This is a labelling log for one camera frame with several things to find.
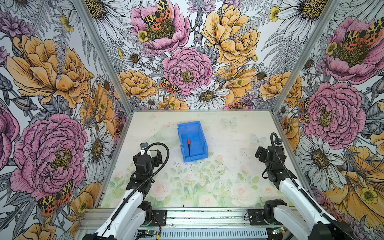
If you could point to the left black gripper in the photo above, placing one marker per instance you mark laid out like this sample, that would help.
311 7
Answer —
157 160

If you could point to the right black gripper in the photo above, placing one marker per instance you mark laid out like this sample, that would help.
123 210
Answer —
263 153

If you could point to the red handled black screwdriver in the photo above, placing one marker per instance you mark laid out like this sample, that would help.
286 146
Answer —
189 146

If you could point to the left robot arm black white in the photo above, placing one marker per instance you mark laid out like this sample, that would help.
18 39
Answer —
133 210

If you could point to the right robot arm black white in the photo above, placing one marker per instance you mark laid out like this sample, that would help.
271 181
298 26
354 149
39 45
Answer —
314 223

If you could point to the blue plastic storage bin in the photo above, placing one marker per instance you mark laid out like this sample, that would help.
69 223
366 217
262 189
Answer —
199 146

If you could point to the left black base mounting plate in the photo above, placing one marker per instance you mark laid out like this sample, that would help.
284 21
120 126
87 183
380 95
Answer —
159 218

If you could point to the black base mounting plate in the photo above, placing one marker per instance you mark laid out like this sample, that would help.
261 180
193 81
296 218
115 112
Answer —
159 218
257 217

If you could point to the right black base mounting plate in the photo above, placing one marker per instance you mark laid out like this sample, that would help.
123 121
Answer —
257 217

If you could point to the green circuit board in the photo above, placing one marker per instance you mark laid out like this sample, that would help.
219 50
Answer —
146 233

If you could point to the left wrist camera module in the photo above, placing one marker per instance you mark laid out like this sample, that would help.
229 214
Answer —
143 146

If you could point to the aluminium front rail frame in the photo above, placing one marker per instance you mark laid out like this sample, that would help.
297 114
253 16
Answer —
215 224

